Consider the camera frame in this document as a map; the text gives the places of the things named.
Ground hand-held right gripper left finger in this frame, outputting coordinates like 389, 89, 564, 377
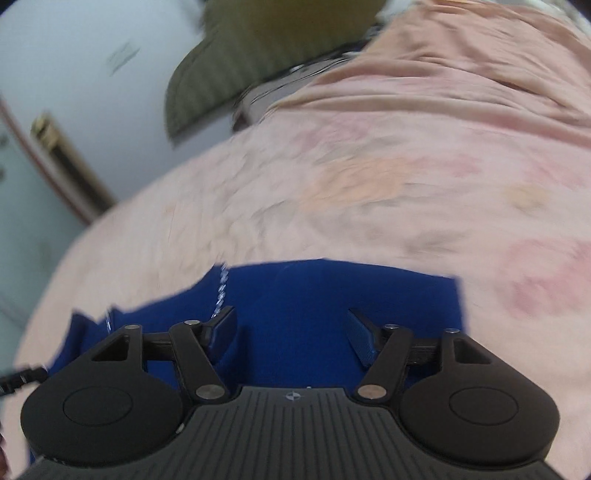
90, 305, 238, 403

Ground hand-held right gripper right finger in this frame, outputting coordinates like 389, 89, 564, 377
347, 308, 497, 402

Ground blue beaded v-neck sweater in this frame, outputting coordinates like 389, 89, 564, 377
30, 258, 465, 464

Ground pink floral blanket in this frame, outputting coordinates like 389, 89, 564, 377
0, 0, 591, 480

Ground frosted glass door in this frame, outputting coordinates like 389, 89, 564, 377
0, 97, 93, 333

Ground gold tower fan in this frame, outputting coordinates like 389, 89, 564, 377
30, 112, 117, 214

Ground brown grey pillow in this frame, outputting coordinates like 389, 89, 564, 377
231, 39, 375, 134

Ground green striped headboard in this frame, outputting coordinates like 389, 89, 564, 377
164, 0, 389, 144

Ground white quilt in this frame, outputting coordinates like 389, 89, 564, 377
376, 0, 591, 21

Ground black cable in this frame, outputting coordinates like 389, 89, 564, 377
0, 364, 48, 397

